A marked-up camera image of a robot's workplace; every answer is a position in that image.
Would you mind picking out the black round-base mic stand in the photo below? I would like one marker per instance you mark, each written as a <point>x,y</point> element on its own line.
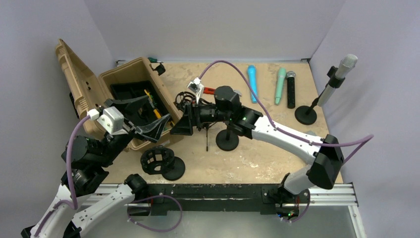
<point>227,140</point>

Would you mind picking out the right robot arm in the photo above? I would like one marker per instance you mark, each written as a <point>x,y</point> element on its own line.
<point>324,158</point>

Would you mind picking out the blue microphone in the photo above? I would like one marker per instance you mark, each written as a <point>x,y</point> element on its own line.
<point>251,71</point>

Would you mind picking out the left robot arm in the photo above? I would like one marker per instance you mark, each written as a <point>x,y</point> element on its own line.
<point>94,144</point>

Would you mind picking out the black aluminium mounting rail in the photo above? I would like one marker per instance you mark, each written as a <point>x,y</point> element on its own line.
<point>266,199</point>

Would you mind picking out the black round shock-mount stand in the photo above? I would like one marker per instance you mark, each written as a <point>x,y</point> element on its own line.
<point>160,160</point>

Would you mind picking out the black handheld microphone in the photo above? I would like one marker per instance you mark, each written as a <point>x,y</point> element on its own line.
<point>291,101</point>

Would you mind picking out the tan plastic toolbox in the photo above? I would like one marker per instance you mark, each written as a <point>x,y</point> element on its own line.
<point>90,91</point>

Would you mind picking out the red-handled adjustable wrench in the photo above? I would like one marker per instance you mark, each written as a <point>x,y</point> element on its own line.
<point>211,91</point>

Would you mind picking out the mint green microphone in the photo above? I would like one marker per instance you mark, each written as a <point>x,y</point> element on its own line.
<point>281,75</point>

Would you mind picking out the silver grey microphone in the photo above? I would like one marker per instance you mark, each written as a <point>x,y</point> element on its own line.
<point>336,77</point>

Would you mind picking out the green-handled tool behind toolbox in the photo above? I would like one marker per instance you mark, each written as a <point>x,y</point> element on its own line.
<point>154,60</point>

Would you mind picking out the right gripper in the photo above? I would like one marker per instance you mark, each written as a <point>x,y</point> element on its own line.
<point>191,117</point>

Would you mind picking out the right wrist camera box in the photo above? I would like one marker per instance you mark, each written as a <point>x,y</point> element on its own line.
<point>196,87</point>

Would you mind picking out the black tripod shock-mount stand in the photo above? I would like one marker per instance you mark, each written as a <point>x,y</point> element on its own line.
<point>182,99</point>

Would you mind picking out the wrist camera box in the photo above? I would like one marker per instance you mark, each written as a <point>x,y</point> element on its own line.
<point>112,120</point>
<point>196,87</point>

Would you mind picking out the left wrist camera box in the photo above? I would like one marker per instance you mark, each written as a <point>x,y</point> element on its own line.
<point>112,120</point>

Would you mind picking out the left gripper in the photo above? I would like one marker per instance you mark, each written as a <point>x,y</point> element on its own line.
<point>151,130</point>

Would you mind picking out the yellow screwdriver in toolbox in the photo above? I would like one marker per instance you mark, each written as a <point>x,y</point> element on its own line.
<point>152,103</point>

